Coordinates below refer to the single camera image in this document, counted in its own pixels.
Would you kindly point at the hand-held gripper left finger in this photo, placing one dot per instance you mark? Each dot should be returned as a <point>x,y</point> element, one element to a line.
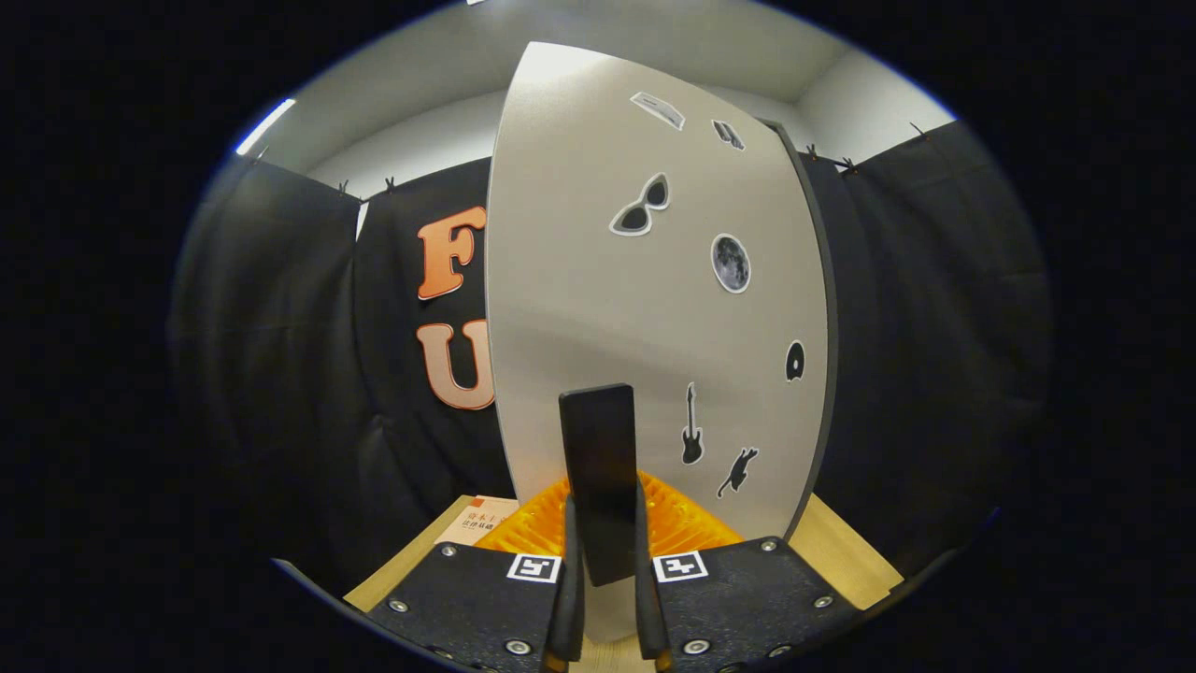
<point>467,598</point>

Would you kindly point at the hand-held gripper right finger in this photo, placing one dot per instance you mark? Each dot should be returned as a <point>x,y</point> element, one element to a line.
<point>747,598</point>

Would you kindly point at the beige shoe cabinet door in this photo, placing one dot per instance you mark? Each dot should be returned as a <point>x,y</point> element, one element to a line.
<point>598,308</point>

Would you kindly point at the black backdrop cloth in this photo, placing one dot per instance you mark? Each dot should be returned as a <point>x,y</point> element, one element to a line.
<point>934,327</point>

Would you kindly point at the long ceiling light strip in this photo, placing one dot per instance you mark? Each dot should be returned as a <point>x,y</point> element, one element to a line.
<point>266,126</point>

